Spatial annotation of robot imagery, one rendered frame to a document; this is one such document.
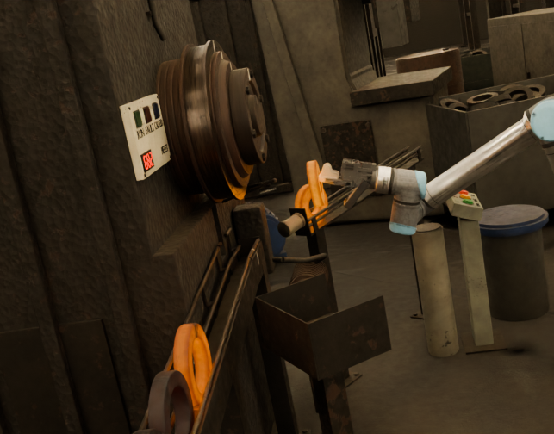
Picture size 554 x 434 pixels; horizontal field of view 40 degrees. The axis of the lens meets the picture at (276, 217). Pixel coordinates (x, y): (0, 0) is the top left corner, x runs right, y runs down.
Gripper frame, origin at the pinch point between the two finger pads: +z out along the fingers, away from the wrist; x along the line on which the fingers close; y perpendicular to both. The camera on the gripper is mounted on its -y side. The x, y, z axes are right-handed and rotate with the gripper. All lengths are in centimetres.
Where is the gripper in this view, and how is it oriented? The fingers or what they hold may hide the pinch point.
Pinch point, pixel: (314, 177)
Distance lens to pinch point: 255.5
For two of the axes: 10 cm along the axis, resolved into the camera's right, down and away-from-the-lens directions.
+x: -1.2, 2.5, -9.6
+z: -9.9, -1.3, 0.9
